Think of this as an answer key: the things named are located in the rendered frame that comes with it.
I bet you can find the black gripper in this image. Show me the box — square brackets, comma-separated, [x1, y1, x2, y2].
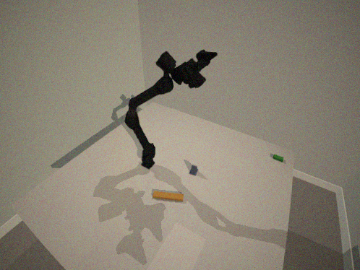
[178, 49, 218, 84]

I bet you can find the small green bar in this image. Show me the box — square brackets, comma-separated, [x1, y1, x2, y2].
[273, 154, 283, 162]

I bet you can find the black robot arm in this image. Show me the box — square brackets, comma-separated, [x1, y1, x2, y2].
[125, 51, 206, 169]

